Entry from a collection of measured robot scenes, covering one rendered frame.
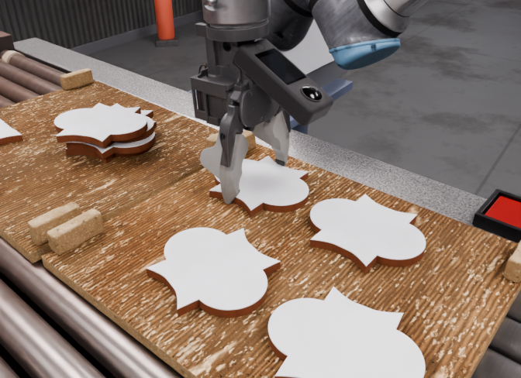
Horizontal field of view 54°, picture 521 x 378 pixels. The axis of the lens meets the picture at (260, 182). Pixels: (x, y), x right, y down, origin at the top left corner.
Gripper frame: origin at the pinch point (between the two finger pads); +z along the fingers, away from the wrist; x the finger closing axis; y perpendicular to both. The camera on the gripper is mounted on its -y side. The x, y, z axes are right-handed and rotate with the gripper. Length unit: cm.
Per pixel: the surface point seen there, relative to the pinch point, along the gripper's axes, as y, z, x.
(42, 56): 78, -2, -14
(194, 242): -2.7, -0.2, 14.3
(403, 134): 75, 90, -210
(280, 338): -17.9, 0.8, 18.9
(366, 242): -16.9, 0.7, 2.6
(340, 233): -13.9, 0.5, 3.0
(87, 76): 48.9, -4.0, -7.7
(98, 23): 338, 51, -196
